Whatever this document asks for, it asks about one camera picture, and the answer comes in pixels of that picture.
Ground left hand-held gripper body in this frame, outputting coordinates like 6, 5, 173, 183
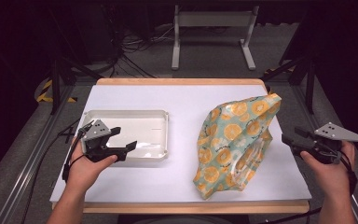
79, 119, 129, 162

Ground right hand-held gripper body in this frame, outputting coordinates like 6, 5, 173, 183
292, 121, 358, 165

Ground white plastic tray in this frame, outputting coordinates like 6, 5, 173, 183
81, 109, 170, 162

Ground orange slice print bag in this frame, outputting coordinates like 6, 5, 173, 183
192, 92, 282, 201

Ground person's left hand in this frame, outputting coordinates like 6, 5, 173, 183
65, 136, 119, 194

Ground person's right hand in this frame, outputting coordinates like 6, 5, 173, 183
300, 140, 356, 200

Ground black stand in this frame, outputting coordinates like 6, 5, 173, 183
260, 55, 316, 115
48, 55, 103, 116

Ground white table mat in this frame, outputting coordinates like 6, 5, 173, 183
49, 84, 312, 203

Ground yellow black hazard tape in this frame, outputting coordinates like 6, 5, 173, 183
36, 78, 77, 104

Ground wooden table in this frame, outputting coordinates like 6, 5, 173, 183
51, 77, 310, 215

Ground grey metal stand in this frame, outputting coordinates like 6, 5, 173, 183
171, 4, 260, 71

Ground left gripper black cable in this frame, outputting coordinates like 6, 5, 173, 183
62, 124, 90, 183

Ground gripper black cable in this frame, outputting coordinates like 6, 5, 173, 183
62, 124, 90, 183
338, 150, 358, 197

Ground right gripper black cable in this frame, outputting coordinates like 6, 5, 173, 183
338, 150, 358, 197

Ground black floor cable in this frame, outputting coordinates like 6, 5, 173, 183
20, 119, 82, 224

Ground bundle of black floor cables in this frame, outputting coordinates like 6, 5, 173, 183
105, 6, 175, 78

